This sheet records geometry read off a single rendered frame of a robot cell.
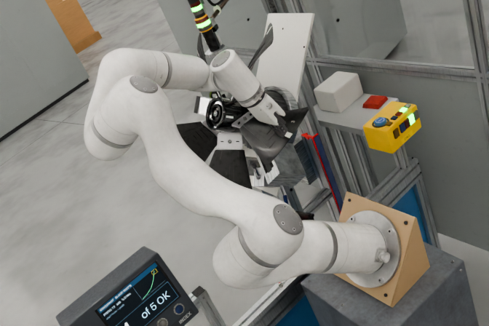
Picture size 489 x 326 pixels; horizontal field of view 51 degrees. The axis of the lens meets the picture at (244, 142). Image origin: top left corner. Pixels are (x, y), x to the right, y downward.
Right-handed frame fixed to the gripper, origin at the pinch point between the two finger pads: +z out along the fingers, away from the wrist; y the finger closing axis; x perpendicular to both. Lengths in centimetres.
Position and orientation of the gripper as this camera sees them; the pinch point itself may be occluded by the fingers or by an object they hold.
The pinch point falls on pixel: (280, 129)
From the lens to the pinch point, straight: 158.9
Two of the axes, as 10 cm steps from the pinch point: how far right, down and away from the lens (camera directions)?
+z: 5.6, 6.0, 5.8
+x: -5.8, 7.8, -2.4
